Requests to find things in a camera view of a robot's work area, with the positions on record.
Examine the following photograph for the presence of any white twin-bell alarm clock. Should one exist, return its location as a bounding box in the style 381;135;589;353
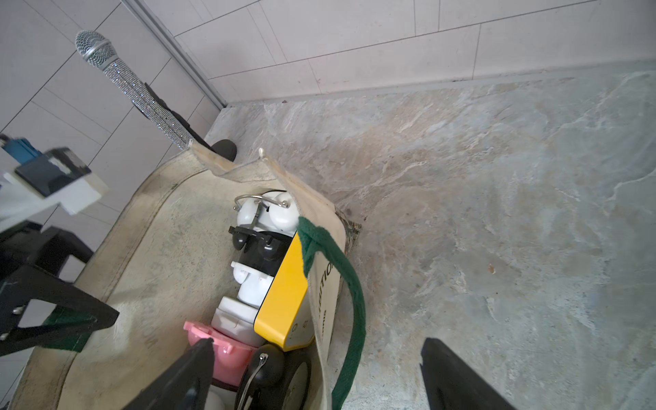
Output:
234;191;300;237

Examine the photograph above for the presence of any black and white alarm clock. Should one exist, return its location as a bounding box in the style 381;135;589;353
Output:
229;227;292;277

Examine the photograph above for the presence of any left metal corner profile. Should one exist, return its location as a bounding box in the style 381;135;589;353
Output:
121;0;227;110

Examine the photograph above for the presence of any small white alarm clock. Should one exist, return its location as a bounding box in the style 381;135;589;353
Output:
211;261;274;348

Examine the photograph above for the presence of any beige canvas tote bag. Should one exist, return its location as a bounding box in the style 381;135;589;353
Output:
10;145;366;409

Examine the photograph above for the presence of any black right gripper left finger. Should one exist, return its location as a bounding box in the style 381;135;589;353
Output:
124;338;215;410

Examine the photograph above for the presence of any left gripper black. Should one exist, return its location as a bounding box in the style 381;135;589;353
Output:
1;225;119;356

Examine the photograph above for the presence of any yellow square alarm clock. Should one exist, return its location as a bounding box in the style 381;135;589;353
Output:
254;236;314;352

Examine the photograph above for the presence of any pink alarm clock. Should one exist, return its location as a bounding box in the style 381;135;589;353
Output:
184;321;256;387

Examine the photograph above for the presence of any black twin-bell alarm clock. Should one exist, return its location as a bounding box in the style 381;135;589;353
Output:
234;343;312;410

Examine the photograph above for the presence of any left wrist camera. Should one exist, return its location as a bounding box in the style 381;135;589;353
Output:
1;134;109;232

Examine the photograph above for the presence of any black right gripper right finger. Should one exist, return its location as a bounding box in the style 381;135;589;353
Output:
420;338;515;410

